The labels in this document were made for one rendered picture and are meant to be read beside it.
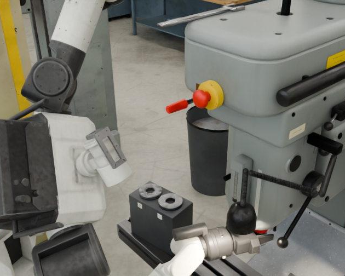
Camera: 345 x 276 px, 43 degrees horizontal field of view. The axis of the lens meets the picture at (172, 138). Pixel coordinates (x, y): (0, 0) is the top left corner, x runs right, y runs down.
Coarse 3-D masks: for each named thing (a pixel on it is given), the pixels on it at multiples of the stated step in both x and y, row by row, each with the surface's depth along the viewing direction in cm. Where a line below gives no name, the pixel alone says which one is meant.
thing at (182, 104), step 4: (180, 100) 100; (184, 100) 100; (188, 100) 102; (192, 100) 102; (172, 104) 99; (176, 104) 99; (180, 104) 99; (184, 104) 100; (188, 104) 102; (168, 108) 98; (172, 108) 98; (176, 108) 99; (180, 108) 100; (184, 108) 101; (168, 112) 98; (172, 112) 99
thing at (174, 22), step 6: (222, 6) 101; (228, 6) 101; (234, 6) 103; (240, 6) 101; (204, 12) 96; (210, 12) 96; (216, 12) 97; (222, 12) 98; (180, 18) 92; (186, 18) 92; (192, 18) 92; (198, 18) 94; (162, 24) 88; (168, 24) 89; (174, 24) 90
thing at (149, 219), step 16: (144, 192) 164; (160, 192) 164; (144, 208) 162; (160, 208) 158; (176, 208) 156; (192, 208) 162; (144, 224) 166; (160, 224) 159; (176, 224) 156; (192, 224) 166; (160, 240) 163
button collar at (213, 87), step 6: (204, 84) 90; (210, 84) 89; (216, 84) 89; (204, 90) 90; (210, 90) 89; (216, 90) 88; (216, 96) 88; (222, 96) 89; (210, 102) 90; (216, 102) 89; (222, 102) 90; (210, 108) 91
